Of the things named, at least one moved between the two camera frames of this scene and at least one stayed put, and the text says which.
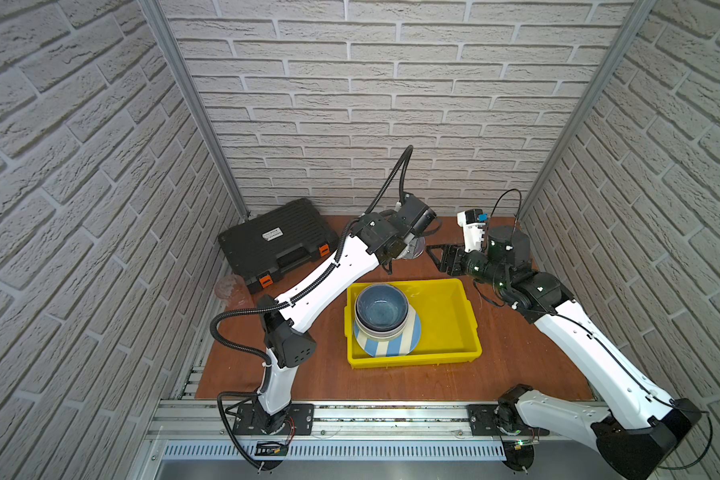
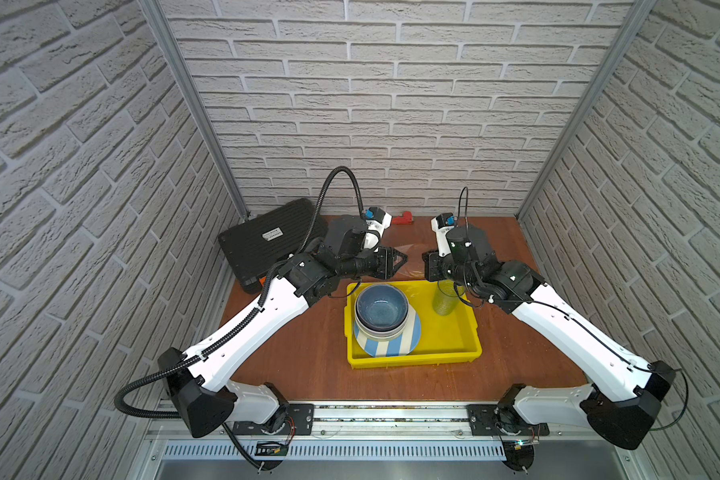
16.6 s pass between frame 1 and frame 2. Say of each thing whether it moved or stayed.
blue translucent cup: moved
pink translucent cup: moved
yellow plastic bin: stayed
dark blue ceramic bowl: stayed
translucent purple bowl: stayed
